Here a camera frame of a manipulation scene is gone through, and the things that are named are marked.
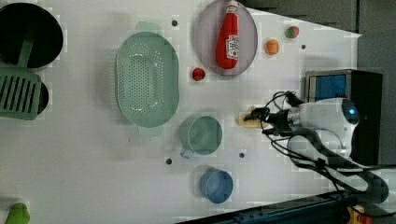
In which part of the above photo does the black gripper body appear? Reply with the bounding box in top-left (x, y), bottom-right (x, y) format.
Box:
top-left (266, 109), bottom-right (292, 133)

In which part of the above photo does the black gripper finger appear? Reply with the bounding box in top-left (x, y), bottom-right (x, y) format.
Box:
top-left (244, 107), bottom-right (270, 120)
top-left (262, 124), bottom-right (275, 134)

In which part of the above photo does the plush peeled banana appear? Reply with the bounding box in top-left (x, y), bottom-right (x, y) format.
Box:
top-left (234, 106), bottom-right (269, 129)

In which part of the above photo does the green mug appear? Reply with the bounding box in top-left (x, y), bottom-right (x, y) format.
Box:
top-left (179, 116), bottom-right (222, 159)

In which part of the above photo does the blue mug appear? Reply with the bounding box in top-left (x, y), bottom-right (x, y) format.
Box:
top-left (199, 167), bottom-right (233, 203)

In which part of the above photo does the orange toy fruit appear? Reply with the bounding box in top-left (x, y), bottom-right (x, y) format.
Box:
top-left (265, 39), bottom-right (279, 55)

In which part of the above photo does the small red toy strawberry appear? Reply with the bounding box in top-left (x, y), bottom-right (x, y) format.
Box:
top-left (191, 67), bottom-right (205, 81)

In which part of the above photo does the red plush ketchup bottle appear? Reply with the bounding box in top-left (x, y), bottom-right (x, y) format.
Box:
top-left (216, 0), bottom-right (239, 69)

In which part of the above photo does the red green toy strawberry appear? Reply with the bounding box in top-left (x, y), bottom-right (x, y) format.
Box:
top-left (285, 26), bottom-right (300, 39)

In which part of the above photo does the silver black toaster oven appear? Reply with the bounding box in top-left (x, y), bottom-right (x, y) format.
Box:
top-left (304, 69), bottom-right (383, 165)

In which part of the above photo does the grey round plate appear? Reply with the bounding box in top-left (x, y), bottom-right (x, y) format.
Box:
top-left (195, 0), bottom-right (258, 76)

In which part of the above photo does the yellow red emergency button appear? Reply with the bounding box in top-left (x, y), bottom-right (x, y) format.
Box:
top-left (347, 205), bottom-right (373, 224)

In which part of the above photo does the green oval colander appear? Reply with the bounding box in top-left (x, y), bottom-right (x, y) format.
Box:
top-left (114, 21), bottom-right (179, 136)

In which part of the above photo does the small black pot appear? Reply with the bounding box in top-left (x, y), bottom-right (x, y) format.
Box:
top-left (37, 83), bottom-right (49, 114)

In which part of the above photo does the green slotted spatula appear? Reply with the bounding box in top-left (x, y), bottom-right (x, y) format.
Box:
top-left (0, 36), bottom-right (42, 120)

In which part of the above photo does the large black pot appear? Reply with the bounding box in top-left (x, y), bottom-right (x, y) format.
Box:
top-left (0, 3), bottom-right (64, 69)

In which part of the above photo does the lime green object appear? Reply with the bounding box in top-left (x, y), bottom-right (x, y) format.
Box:
top-left (5, 203), bottom-right (31, 224)

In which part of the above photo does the blue metal frame rail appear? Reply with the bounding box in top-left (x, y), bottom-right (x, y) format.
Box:
top-left (177, 190), bottom-right (357, 224)

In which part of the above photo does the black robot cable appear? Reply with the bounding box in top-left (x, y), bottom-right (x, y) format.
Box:
top-left (262, 91), bottom-right (396, 218)

